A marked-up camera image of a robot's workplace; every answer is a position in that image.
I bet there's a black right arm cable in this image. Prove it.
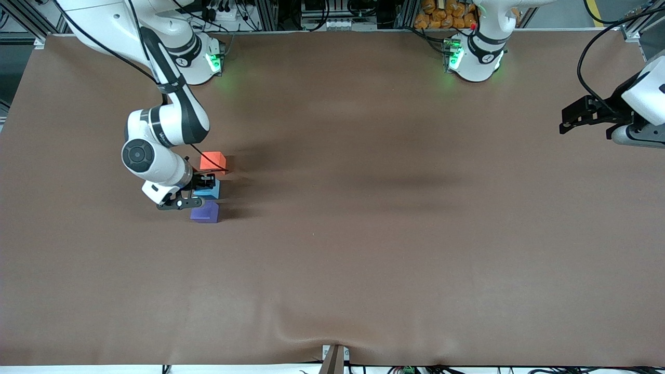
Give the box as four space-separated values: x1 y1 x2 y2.
52 0 230 173

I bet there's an aluminium frame rail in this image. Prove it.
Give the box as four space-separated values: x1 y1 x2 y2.
622 0 665 63
0 0 68 50

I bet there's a brown table cloth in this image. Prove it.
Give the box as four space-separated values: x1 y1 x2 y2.
0 29 665 367

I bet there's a pile of orange bags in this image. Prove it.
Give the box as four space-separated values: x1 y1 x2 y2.
414 0 476 30

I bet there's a wooden bar with bracket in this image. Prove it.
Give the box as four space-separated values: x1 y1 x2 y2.
321 344 351 374

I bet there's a white power strip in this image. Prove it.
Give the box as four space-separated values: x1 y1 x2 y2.
203 0 256 22

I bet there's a blue cube block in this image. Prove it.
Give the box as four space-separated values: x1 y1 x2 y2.
193 179 221 201

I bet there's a purple cube block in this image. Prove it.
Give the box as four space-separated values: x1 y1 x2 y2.
190 202 219 224

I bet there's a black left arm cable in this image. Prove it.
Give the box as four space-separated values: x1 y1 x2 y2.
577 5 665 107

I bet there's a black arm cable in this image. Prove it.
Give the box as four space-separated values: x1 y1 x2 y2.
52 0 230 173
577 5 665 107

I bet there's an orange cube block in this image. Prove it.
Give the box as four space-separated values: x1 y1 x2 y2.
200 152 228 175

